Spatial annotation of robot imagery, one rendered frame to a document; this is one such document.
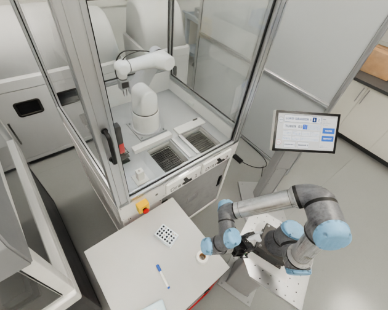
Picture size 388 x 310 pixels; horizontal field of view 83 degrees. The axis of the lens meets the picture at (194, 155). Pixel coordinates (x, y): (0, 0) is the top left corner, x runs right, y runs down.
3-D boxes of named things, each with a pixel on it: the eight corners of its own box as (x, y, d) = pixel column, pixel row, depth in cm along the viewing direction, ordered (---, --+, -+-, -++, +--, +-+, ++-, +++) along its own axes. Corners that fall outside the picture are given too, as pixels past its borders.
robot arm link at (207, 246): (211, 253, 94) (200, 258, 99) (230, 251, 99) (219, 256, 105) (207, 234, 98) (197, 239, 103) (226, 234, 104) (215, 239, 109)
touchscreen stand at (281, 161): (286, 222, 235) (343, 161, 160) (245, 222, 231) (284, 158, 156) (273, 184, 268) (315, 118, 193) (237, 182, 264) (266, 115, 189)
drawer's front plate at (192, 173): (199, 176, 163) (201, 166, 155) (167, 195, 149) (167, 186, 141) (198, 174, 164) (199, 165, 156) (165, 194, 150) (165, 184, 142)
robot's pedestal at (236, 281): (262, 274, 198) (300, 242, 142) (249, 307, 180) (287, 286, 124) (232, 254, 207) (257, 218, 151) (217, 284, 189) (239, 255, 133)
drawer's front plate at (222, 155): (229, 158, 178) (232, 149, 170) (202, 174, 164) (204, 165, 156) (227, 157, 179) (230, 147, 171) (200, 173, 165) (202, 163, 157)
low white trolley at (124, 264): (210, 293, 184) (230, 267, 128) (145, 357, 154) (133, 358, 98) (170, 238, 212) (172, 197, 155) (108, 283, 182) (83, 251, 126)
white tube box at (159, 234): (178, 237, 137) (178, 235, 134) (170, 248, 132) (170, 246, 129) (162, 226, 141) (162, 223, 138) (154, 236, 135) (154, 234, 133)
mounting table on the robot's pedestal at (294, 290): (308, 248, 152) (317, 242, 144) (292, 313, 125) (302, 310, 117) (249, 213, 166) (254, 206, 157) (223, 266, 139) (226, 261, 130)
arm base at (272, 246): (291, 240, 134) (299, 234, 126) (284, 262, 124) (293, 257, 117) (268, 226, 137) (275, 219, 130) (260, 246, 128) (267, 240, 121)
